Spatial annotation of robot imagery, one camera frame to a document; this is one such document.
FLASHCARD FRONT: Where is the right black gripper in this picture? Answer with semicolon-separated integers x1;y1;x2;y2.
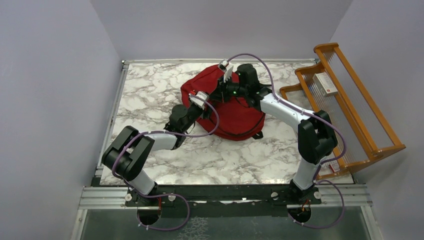
208;74;247;104

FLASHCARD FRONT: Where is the red backpack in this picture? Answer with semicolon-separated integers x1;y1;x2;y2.
180;65;266;141

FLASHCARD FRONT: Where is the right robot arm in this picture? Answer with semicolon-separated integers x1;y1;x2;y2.
211;62;338;204

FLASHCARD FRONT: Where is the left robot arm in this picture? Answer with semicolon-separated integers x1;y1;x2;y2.
101;103;204;206

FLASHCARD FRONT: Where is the white red small box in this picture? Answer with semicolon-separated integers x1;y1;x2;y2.
312;72;338;97

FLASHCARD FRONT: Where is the orange wooden rack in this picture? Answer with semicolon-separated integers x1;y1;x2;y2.
279;42;406;180

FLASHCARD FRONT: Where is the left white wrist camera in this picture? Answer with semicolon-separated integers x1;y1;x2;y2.
188;91;209;110

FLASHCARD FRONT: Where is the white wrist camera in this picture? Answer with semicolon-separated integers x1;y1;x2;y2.
218;59;234;83
188;91;209;110

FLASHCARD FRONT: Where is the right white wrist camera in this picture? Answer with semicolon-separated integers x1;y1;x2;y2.
218;59;234;83

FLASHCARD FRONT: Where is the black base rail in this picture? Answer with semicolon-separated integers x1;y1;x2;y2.
91;177;339;220

